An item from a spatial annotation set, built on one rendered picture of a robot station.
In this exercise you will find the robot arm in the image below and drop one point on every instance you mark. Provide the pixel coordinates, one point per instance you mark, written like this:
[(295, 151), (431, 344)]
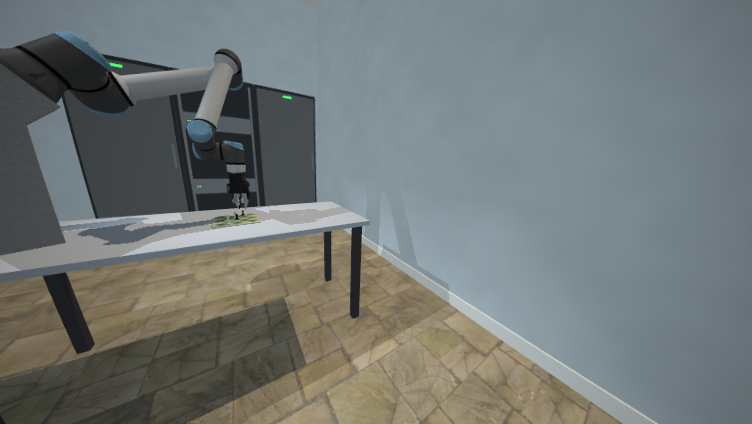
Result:
[(64, 61)]

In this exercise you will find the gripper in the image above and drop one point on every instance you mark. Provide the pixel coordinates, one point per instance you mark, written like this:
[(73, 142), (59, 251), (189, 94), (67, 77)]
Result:
[(236, 189)]

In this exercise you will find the green and cream checkered board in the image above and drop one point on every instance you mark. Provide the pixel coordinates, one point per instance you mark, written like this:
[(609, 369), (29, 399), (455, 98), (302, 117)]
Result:
[(249, 218)]

